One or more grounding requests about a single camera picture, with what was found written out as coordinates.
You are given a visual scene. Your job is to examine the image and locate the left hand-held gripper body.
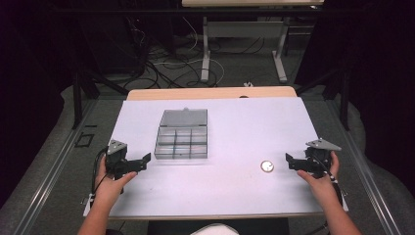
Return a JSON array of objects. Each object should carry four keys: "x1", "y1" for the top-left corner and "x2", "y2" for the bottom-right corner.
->
[{"x1": 105, "y1": 139, "x2": 140, "y2": 181}]

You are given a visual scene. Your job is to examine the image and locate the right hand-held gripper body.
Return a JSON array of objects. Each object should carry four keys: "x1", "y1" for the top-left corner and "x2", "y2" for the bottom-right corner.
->
[{"x1": 303, "y1": 138, "x2": 343, "y2": 179}]

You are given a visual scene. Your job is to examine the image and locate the clear plastic compartment box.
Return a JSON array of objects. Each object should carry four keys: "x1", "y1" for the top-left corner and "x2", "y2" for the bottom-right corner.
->
[{"x1": 154, "y1": 108, "x2": 209, "y2": 161}]

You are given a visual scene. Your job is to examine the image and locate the person's right hand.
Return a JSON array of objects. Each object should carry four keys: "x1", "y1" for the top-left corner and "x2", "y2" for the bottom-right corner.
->
[{"x1": 297, "y1": 151, "x2": 341, "y2": 209}]

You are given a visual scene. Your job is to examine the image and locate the person's left hand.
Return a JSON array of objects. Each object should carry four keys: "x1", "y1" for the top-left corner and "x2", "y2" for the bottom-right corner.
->
[{"x1": 94, "y1": 156, "x2": 138, "y2": 206}]

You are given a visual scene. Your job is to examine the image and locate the white table cover sheet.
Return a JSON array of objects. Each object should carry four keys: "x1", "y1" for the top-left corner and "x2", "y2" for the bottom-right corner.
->
[{"x1": 108, "y1": 96, "x2": 325, "y2": 220}]

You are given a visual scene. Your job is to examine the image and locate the black metal stand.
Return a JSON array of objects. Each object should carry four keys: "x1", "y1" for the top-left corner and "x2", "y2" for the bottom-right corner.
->
[
  {"x1": 295, "y1": 67, "x2": 350, "y2": 132},
  {"x1": 71, "y1": 67, "x2": 129, "y2": 130}
]

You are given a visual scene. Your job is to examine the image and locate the black curtain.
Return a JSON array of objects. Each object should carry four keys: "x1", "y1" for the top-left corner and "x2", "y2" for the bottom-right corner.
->
[
  {"x1": 295, "y1": 0, "x2": 415, "y2": 189},
  {"x1": 0, "y1": 0, "x2": 81, "y2": 210}
]

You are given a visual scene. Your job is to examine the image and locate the white desk with metal legs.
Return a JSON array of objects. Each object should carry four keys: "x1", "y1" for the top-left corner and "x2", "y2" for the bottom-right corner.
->
[{"x1": 181, "y1": 0, "x2": 325, "y2": 83}]

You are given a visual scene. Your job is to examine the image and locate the black white right gripper cable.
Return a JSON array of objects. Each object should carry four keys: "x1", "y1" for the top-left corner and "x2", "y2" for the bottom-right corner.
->
[{"x1": 317, "y1": 159, "x2": 345, "y2": 206}]

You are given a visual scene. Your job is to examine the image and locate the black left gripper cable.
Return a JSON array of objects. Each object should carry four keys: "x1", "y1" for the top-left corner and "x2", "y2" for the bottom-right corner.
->
[{"x1": 92, "y1": 147, "x2": 110, "y2": 198}]

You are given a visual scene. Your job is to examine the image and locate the aluminium floor rail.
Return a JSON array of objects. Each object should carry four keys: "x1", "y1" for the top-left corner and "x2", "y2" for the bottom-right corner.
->
[
  {"x1": 325, "y1": 98, "x2": 403, "y2": 235},
  {"x1": 12, "y1": 98, "x2": 100, "y2": 235}
]

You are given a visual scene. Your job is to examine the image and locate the tangle of black floor cables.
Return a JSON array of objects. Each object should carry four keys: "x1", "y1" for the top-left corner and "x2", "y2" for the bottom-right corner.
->
[{"x1": 123, "y1": 16, "x2": 226, "y2": 90}]

